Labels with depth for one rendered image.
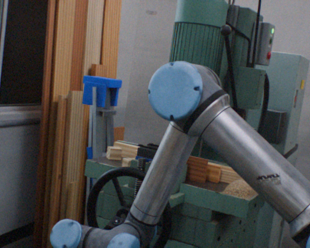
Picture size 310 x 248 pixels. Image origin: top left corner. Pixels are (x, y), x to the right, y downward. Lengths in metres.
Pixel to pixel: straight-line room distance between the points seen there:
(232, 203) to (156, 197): 0.42
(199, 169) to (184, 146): 0.51
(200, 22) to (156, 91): 0.71
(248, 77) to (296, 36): 2.15
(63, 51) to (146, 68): 1.30
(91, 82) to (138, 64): 1.76
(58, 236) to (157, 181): 0.26
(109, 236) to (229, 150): 0.35
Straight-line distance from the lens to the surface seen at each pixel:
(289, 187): 0.93
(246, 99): 1.83
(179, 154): 1.12
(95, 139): 2.55
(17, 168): 3.19
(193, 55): 1.63
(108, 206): 1.72
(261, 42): 1.93
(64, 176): 3.08
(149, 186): 1.16
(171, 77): 0.95
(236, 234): 1.83
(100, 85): 2.54
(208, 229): 1.57
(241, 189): 1.53
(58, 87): 3.10
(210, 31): 1.65
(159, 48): 4.23
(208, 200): 1.55
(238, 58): 1.85
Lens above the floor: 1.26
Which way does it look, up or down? 7 degrees down
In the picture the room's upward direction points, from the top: 8 degrees clockwise
